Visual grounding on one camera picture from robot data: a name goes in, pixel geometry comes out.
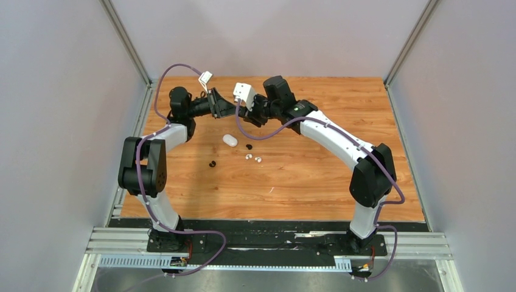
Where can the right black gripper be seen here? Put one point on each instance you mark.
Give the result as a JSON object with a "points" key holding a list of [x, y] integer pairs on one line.
{"points": [[251, 115]]}

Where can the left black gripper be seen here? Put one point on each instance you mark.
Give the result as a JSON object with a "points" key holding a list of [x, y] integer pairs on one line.
{"points": [[222, 107]]}

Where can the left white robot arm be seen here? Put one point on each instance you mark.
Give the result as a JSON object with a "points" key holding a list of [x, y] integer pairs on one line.
{"points": [[143, 164]]}

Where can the white charging case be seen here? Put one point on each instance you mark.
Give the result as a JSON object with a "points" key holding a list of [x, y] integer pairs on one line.
{"points": [[230, 140]]}

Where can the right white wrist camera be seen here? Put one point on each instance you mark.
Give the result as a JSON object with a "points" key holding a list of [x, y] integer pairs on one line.
{"points": [[245, 93]]}

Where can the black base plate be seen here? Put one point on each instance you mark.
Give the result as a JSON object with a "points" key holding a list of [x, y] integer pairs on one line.
{"points": [[268, 243]]}

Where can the aluminium frame rail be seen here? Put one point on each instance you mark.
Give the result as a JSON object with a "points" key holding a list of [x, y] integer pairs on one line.
{"points": [[127, 247]]}

